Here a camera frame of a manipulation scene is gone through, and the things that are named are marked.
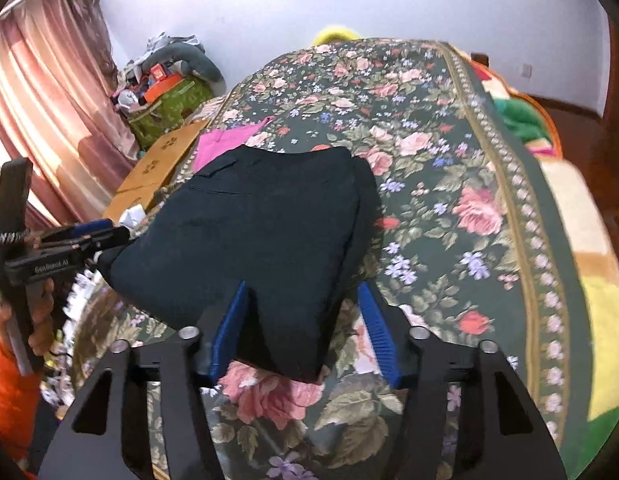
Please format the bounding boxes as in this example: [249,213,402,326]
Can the yellow pillow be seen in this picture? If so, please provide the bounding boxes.
[313,26,366,47]

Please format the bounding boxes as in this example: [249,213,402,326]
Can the pink brown curtain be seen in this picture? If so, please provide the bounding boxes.
[0,0,141,233]

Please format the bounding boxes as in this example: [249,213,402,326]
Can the pile of clothes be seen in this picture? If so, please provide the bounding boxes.
[110,32,207,113]

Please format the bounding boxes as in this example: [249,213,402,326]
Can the wooden folding lap desk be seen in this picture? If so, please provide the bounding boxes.
[112,119,211,212]

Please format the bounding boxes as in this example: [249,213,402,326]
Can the striped cloth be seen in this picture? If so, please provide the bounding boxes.
[200,94,236,122]

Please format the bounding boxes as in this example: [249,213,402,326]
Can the green storage bag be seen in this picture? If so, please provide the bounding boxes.
[126,77,215,152]

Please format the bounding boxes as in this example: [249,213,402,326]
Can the grey long pillow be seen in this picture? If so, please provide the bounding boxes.
[156,42,225,84]

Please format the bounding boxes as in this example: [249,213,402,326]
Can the colourful fleece blanket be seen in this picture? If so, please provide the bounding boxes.
[469,55,619,428]

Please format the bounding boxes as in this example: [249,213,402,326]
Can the person's left hand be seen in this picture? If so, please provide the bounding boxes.
[26,277,58,362]

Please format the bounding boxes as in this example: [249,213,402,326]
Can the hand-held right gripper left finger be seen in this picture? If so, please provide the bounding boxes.
[36,280,250,480]

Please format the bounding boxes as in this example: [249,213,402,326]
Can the black pants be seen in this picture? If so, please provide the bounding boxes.
[96,145,383,383]

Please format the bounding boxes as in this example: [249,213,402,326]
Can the person's left forearm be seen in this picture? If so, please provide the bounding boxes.
[0,300,46,463]

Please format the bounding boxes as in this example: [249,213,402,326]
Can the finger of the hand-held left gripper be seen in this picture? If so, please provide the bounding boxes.
[64,226,132,257]
[42,217,115,242]

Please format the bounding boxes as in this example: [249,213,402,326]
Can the pink cloth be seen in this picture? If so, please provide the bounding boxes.
[194,117,276,172]

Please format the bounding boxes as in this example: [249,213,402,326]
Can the orange box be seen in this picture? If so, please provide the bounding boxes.
[142,74,183,104]

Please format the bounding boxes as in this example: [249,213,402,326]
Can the floral bedspread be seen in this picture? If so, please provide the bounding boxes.
[69,37,590,480]

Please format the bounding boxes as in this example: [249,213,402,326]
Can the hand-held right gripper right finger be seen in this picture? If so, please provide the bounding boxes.
[357,281,565,480]

